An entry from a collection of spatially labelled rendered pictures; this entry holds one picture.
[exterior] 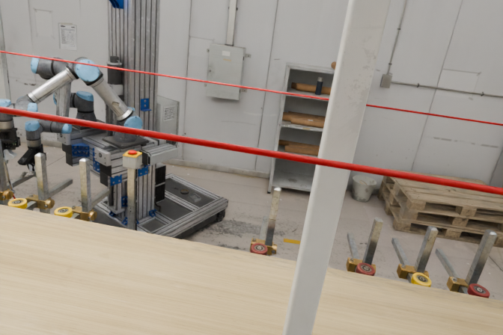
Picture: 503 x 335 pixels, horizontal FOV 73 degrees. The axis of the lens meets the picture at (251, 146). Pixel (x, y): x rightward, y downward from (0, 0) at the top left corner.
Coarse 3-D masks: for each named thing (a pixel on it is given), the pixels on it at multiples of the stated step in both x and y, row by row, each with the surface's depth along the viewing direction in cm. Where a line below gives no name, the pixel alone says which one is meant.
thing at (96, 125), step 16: (0, 112) 43; (16, 112) 42; (32, 112) 42; (96, 128) 41; (112, 128) 41; (128, 128) 41; (208, 144) 40; (224, 144) 40; (304, 160) 39; (320, 160) 39; (400, 176) 38; (416, 176) 38; (432, 176) 38; (496, 192) 37
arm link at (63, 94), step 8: (56, 64) 214; (64, 64) 216; (56, 72) 215; (64, 88) 217; (64, 96) 217; (64, 104) 217; (56, 112) 217; (64, 112) 218; (56, 128) 216; (64, 128) 217
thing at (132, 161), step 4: (140, 152) 172; (124, 156) 166; (128, 156) 166; (132, 156) 166; (136, 156) 166; (140, 156) 171; (124, 160) 167; (128, 160) 167; (132, 160) 166; (136, 160) 167; (140, 160) 171; (124, 164) 168; (128, 164) 167; (132, 164) 167; (136, 164) 168; (140, 164) 172; (132, 168) 168; (136, 168) 168
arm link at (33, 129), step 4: (32, 120) 209; (28, 124) 204; (32, 124) 205; (36, 124) 206; (28, 128) 205; (32, 128) 205; (36, 128) 207; (40, 128) 211; (28, 132) 205; (32, 132) 206; (36, 132) 207; (40, 132) 213; (28, 136) 206; (32, 136) 207; (36, 136) 208; (28, 140) 207; (32, 140) 207; (36, 140) 209
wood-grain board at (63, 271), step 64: (0, 256) 135; (64, 256) 140; (128, 256) 145; (192, 256) 150; (256, 256) 155; (0, 320) 109; (64, 320) 112; (128, 320) 115; (192, 320) 118; (256, 320) 121; (320, 320) 125; (384, 320) 129; (448, 320) 133
